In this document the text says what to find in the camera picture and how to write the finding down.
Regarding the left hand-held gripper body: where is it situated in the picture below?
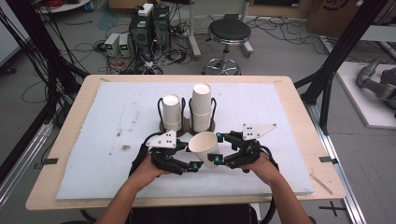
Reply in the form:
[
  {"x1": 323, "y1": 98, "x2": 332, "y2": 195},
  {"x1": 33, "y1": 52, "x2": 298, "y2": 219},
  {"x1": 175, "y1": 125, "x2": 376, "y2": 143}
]
[{"x1": 145, "y1": 129, "x2": 189, "y2": 175}]

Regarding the tall stack of white cups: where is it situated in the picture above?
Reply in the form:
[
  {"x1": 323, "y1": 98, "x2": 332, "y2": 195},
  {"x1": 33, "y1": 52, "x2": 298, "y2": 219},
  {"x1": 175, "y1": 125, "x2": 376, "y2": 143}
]
[{"x1": 190, "y1": 82, "x2": 213, "y2": 133}]

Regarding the short stack of white cups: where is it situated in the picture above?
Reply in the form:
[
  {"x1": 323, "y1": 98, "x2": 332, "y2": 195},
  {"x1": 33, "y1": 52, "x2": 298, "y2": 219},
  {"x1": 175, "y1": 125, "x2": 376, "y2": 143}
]
[{"x1": 162, "y1": 93, "x2": 183, "y2": 132}]

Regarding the white round table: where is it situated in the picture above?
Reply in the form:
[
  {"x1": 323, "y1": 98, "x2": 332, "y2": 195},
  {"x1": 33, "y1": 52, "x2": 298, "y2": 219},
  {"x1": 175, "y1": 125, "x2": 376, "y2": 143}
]
[{"x1": 36, "y1": 0, "x2": 92, "y2": 15}]

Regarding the black computer tower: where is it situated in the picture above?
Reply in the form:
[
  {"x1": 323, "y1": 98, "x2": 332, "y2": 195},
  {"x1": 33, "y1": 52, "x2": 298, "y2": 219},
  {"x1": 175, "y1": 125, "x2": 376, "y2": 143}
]
[
  {"x1": 151, "y1": 5, "x2": 172, "y2": 51},
  {"x1": 128, "y1": 13, "x2": 154, "y2": 63}
]

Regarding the white box on computer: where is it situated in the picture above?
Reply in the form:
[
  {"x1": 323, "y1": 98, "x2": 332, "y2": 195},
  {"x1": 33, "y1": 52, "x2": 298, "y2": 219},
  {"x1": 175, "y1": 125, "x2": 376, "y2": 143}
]
[{"x1": 137, "y1": 3, "x2": 155, "y2": 18}]

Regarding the white floor board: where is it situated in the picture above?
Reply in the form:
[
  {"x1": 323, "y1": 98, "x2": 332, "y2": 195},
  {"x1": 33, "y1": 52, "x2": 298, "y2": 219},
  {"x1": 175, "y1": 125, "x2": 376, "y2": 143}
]
[{"x1": 335, "y1": 61, "x2": 396, "y2": 131}]

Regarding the white desk leg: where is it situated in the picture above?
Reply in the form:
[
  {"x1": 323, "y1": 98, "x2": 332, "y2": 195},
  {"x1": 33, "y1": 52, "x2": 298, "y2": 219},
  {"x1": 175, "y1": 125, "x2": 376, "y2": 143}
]
[
  {"x1": 240, "y1": 0, "x2": 255, "y2": 59},
  {"x1": 186, "y1": 0, "x2": 203, "y2": 61}
]

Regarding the tangle of floor cables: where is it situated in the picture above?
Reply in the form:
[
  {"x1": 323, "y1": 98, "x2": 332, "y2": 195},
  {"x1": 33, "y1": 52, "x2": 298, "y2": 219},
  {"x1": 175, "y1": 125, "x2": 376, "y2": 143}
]
[{"x1": 92, "y1": 38, "x2": 194, "y2": 76}]

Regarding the person's right hand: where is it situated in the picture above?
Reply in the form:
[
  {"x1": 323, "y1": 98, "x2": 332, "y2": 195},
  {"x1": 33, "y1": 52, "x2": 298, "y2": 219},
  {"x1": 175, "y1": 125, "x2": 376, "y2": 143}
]
[{"x1": 240, "y1": 153, "x2": 280, "y2": 187}]

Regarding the person's dark clothing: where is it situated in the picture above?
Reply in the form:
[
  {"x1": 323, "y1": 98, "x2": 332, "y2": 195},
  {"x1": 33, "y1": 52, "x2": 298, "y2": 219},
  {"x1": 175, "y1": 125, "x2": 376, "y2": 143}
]
[{"x1": 128, "y1": 203, "x2": 260, "y2": 224}]

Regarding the right hand-held gripper black cable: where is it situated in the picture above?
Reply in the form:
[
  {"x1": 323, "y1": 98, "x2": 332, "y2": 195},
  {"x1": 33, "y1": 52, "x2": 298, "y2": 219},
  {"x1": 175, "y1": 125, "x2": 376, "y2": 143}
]
[{"x1": 261, "y1": 145, "x2": 280, "y2": 173}]

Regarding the grey bench power supply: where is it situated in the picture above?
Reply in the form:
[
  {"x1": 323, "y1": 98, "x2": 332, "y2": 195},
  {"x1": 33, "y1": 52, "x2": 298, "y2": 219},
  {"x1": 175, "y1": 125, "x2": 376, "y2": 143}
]
[
  {"x1": 104, "y1": 32, "x2": 121, "y2": 57},
  {"x1": 118, "y1": 33, "x2": 132, "y2": 58}
]

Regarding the cardboard box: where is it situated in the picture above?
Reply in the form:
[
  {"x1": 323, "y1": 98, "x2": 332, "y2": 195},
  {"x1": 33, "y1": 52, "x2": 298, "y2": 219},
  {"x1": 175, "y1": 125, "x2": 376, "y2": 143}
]
[{"x1": 305, "y1": 0, "x2": 396, "y2": 39}]

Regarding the wooden table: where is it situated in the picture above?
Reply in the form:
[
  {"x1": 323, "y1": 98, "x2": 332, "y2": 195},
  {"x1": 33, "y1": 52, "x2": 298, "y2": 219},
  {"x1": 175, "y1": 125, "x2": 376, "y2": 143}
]
[{"x1": 25, "y1": 74, "x2": 347, "y2": 212}]

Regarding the aluminium floor rail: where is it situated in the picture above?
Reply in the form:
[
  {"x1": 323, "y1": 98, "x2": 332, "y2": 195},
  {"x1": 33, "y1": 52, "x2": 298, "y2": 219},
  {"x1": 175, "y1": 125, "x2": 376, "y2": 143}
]
[
  {"x1": 0, "y1": 121, "x2": 54, "y2": 208},
  {"x1": 305, "y1": 102, "x2": 368, "y2": 224}
]

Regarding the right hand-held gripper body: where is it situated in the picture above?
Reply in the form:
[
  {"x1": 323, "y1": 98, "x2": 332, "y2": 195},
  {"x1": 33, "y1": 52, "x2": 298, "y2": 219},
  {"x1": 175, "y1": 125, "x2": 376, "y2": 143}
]
[{"x1": 221, "y1": 122, "x2": 277, "y2": 171}]

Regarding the single white paper cup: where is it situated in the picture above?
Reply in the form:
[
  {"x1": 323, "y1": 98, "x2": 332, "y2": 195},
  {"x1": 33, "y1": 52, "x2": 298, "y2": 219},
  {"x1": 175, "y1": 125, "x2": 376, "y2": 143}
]
[{"x1": 188, "y1": 131, "x2": 222, "y2": 170}]

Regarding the black frame post with cables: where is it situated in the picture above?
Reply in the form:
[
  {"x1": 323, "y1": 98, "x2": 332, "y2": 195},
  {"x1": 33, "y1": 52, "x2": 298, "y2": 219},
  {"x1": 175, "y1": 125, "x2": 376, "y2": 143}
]
[{"x1": 0, "y1": 0, "x2": 90, "y2": 125}]

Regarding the black round stool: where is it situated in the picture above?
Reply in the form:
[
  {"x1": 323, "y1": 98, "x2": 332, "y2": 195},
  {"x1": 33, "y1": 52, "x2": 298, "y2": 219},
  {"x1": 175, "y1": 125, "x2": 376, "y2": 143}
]
[{"x1": 201, "y1": 17, "x2": 253, "y2": 77}]

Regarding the person's left hand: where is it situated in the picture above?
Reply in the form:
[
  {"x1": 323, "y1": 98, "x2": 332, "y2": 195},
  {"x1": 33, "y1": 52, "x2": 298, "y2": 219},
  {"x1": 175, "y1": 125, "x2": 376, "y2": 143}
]
[{"x1": 132, "y1": 153, "x2": 171, "y2": 187}]

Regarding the white foam mat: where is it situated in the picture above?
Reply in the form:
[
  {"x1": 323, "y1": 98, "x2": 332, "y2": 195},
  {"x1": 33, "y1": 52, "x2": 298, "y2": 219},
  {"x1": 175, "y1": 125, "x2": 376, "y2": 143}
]
[{"x1": 55, "y1": 81, "x2": 315, "y2": 201}]

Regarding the thin wooden strip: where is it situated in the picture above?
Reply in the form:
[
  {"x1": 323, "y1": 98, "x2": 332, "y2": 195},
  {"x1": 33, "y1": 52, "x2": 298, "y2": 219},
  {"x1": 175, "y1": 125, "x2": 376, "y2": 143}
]
[{"x1": 310, "y1": 174, "x2": 333, "y2": 196}]

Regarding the brown cup holder with wire loops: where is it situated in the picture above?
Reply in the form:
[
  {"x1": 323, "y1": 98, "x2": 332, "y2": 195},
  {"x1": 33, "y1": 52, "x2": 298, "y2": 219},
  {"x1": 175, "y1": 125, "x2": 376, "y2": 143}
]
[{"x1": 156, "y1": 96, "x2": 218, "y2": 138}]

